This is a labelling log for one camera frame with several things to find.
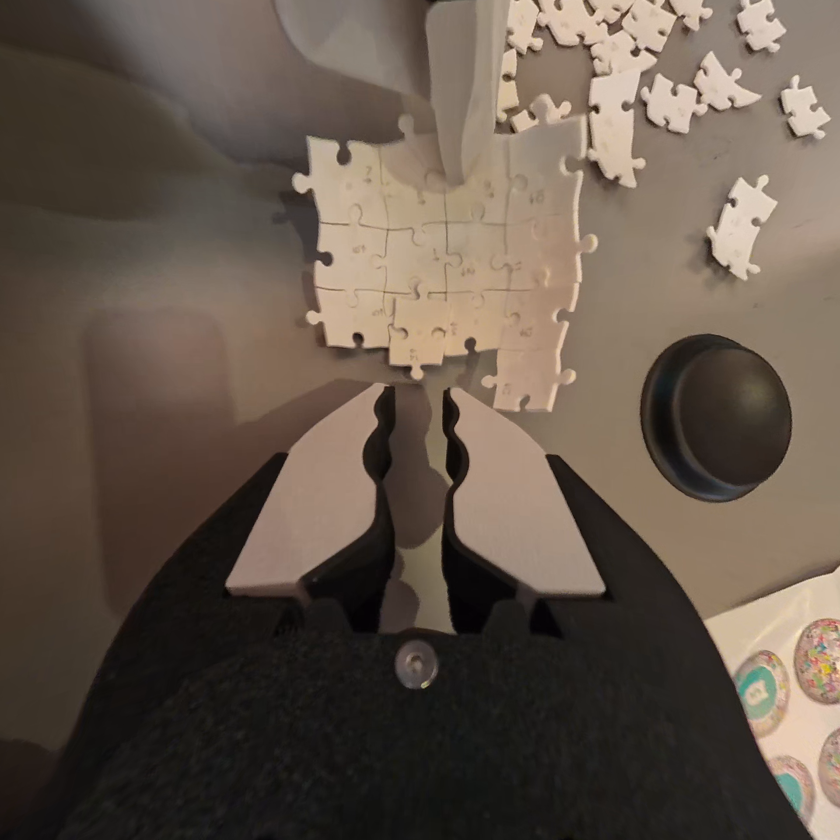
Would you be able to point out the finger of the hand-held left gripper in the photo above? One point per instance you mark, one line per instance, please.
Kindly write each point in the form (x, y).
(354, 39)
(466, 79)

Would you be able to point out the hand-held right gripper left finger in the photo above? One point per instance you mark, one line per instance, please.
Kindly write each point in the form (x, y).
(315, 499)

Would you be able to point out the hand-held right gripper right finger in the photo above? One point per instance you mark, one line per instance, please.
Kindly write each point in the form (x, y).
(518, 505)

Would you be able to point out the curved assembled puzzle section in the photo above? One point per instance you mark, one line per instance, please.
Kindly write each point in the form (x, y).
(446, 249)

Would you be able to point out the single white puzzle piece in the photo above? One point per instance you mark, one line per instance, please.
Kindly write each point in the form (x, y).
(420, 338)

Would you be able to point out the pile of white puzzle pieces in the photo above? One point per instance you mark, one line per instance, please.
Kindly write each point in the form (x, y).
(643, 65)

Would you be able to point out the joined white puzzle piece pair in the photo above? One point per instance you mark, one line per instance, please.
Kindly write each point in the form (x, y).
(745, 226)

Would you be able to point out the black round stand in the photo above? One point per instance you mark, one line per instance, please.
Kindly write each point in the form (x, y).
(722, 420)

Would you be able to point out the white printed paper sheet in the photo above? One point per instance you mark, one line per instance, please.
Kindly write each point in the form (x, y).
(787, 709)

